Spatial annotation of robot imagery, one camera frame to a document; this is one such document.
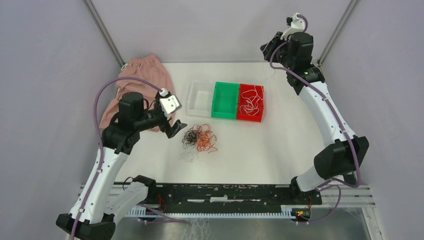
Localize clear plastic bin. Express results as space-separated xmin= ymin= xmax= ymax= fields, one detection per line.
xmin=186 ymin=81 xmax=215 ymax=118

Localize pink cloth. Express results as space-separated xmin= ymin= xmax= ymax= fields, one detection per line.
xmin=99 ymin=54 xmax=176 ymax=130

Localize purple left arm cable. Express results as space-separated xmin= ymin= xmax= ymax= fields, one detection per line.
xmin=70 ymin=76 xmax=170 ymax=240

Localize red plastic bin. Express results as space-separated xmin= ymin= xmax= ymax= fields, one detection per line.
xmin=236 ymin=84 xmax=265 ymax=123

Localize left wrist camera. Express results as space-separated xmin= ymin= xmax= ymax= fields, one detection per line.
xmin=159 ymin=94 xmax=183 ymax=120

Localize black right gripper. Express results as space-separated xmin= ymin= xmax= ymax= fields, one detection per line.
xmin=262 ymin=31 xmax=296 ymax=70

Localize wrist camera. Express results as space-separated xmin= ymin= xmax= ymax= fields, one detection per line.
xmin=280 ymin=12 xmax=309 ymax=41
xmin=159 ymin=94 xmax=183 ymax=120

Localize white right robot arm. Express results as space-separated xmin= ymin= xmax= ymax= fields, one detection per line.
xmin=260 ymin=31 xmax=370 ymax=204

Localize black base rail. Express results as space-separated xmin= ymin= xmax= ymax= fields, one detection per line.
xmin=143 ymin=183 xmax=323 ymax=214

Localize green plastic bin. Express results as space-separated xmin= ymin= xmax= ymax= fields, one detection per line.
xmin=211 ymin=81 xmax=240 ymax=120

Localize orange cable tangle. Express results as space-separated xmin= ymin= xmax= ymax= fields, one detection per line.
xmin=193 ymin=123 xmax=220 ymax=155

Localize white cables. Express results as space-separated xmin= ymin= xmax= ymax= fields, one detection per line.
xmin=239 ymin=85 xmax=264 ymax=117

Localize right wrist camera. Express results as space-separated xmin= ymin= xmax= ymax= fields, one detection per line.
xmin=280 ymin=12 xmax=309 ymax=41

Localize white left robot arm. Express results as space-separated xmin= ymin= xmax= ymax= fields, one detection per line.
xmin=56 ymin=89 xmax=187 ymax=240

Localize black cable tangle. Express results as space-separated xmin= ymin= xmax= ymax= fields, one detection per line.
xmin=181 ymin=129 xmax=202 ymax=148

